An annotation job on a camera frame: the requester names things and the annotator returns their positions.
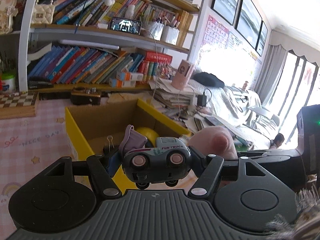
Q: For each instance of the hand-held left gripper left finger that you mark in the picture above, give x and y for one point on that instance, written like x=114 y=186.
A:
x=113 y=163

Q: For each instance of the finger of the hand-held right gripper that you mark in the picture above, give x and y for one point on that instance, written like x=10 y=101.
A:
x=275 y=157

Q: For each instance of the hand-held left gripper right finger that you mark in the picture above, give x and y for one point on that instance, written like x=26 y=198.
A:
x=212 y=170

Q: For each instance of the black binder clip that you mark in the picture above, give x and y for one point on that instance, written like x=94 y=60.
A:
x=110 y=150

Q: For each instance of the pink plush toy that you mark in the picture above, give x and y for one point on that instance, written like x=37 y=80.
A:
x=212 y=140

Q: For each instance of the grey toy truck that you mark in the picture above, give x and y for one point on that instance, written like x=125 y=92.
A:
x=155 y=160

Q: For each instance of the yellow tape roll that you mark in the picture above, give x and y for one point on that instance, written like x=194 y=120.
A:
x=147 y=133

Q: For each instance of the yellow cardboard box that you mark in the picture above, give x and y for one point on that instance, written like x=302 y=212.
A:
x=77 y=130

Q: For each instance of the grey furry sleeve cuff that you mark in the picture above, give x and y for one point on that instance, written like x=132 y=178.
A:
x=307 y=212

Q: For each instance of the grey blanket covered sofa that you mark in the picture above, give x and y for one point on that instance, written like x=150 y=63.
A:
x=235 y=100

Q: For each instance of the black power adapter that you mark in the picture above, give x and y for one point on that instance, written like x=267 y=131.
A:
x=202 y=100

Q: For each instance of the small brown box with knobs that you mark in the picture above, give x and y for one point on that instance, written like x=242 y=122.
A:
x=83 y=99

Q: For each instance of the grey curtain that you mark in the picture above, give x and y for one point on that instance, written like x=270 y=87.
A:
x=271 y=75

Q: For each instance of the stack of papers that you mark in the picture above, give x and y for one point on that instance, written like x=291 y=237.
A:
x=170 y=97

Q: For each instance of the black hat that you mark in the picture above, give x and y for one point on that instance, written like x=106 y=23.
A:
x=207 y=78

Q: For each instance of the pink tumbler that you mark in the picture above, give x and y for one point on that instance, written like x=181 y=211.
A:
x=182 y=75

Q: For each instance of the row of small upright books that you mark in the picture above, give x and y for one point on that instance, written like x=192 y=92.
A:
x=155 y=71

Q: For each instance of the row of leaning picture books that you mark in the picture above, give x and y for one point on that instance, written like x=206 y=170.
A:
x=82 y=65

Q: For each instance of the wooden chessboard box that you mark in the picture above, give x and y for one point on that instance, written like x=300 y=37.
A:
x=17 y=102

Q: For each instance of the black framed picture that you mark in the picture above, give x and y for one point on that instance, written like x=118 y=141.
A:
x=262 y=38
x=248 y=20
x=226 y=0

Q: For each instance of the thick red book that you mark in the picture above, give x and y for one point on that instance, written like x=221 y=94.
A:
x=158 y=56

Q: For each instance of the white jar with green lid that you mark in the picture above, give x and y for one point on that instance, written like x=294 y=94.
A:
x=7 y=83

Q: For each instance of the smartphone on stand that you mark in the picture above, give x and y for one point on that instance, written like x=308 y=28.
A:
x=125 y=25

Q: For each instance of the white pen cup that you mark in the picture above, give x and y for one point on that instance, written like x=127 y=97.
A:
x=155 y=31
x=170 y=36

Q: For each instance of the white wooden bookshelf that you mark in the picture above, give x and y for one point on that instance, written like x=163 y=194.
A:
x=23 y=42

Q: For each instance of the row of upright paperback books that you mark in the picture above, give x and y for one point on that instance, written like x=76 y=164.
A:
x=75 y=5

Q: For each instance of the white quilted purse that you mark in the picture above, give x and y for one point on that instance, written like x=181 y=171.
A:
x=43 y=15

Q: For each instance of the floral fabric ornament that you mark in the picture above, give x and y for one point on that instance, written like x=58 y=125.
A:
x=7 y=12

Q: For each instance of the pink wall poster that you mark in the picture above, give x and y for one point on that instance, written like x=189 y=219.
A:
x=215 y=32

